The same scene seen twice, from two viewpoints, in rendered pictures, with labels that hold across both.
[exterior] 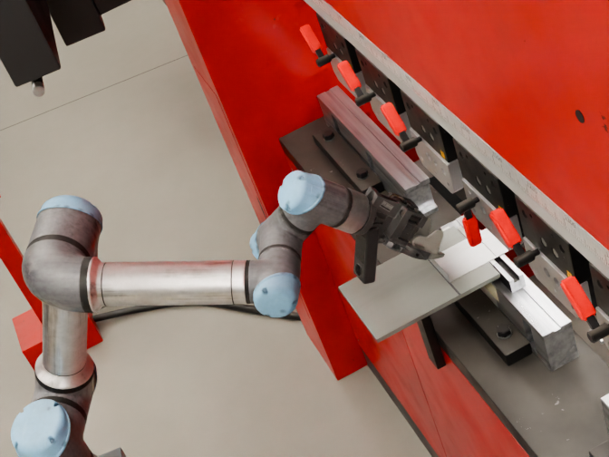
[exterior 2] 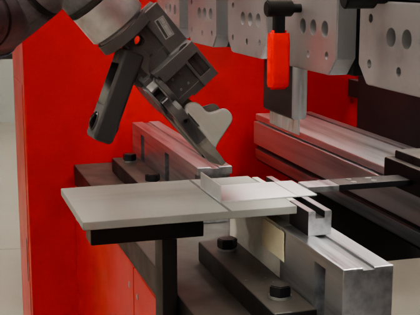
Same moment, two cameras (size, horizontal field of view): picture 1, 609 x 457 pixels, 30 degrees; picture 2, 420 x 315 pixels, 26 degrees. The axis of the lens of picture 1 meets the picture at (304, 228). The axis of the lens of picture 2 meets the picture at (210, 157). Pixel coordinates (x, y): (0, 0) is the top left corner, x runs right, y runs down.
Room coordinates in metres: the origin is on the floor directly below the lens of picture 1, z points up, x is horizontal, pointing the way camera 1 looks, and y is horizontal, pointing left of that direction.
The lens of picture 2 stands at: (0.49, -0.06, 1.27)
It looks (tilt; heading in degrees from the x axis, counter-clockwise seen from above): 11 degrees down; 352
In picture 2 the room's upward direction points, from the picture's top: straight up
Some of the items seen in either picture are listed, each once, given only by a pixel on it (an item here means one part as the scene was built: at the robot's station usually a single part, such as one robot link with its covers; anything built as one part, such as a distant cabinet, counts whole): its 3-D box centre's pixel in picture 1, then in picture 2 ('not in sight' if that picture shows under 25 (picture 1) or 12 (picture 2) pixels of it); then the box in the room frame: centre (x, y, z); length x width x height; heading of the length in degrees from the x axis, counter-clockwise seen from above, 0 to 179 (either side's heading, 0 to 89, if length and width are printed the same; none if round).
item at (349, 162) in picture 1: (347, 161); (140, 178); (2.22, -0.15, 0.89); 0.30 x 0.05 x 0.03; 9
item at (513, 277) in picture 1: (490, 256); (288, 203); (1.62, -0.31, 0.98); 0.20 x 0.03 x 0.03; 9
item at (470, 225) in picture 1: (473, 221); (283, 45); (1.48, -0.27, 1.20); 0.04 x 0.02 x 0.10; 99
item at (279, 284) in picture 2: (503, 330); (280, 290); (1.49, -0.28, 0.91); 0.03 x 0.03 x 0.02
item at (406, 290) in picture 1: (417, 282); (174, 200); (1.62, -0.16, 1.00); 0.26 x 0.18 x 0.01; 99
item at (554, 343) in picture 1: (506, 288); (297, 257); (1.59, -0.32, 0.92); 0.39 x 0.06 x 0.10; 9
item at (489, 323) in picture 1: (479, 309); (250, 282); (1.59, -0.26, 0.89); 0.30 x 0.05 x 0.03; 9
